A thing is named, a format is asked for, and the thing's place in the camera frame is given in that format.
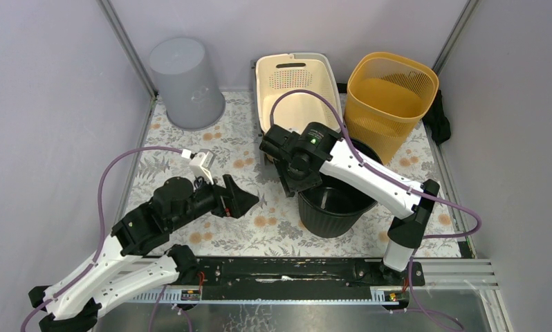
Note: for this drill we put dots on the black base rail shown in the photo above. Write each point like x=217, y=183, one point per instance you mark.
x=223, y=271

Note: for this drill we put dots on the black ribbed plastic bin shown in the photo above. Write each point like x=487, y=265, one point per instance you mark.
x=333, y=207

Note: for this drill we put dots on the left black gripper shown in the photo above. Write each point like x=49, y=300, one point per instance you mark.
x=227, y=196

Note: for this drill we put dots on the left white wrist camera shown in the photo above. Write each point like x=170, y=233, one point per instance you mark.
x=200, y=163

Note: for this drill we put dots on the yellow perforated plastic basket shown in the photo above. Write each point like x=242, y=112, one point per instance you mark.
x=387, y=96

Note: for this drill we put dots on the cream perforated plastic basket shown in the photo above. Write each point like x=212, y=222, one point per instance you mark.
x=299, y=101

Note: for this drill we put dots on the large grey plastic bin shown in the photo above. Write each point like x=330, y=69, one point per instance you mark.
x=187, y=83

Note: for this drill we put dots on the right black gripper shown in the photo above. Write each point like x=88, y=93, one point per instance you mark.
x=292, y=185

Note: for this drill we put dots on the floral patterned table mat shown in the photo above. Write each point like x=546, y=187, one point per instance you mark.
x=273, y=226

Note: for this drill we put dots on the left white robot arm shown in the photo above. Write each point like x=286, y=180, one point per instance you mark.
x=78, y=301

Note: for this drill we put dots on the aluminium cable duct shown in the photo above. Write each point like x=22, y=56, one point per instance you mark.
x=265, y=293

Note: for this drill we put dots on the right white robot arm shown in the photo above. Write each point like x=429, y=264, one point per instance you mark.
x=410, y=202

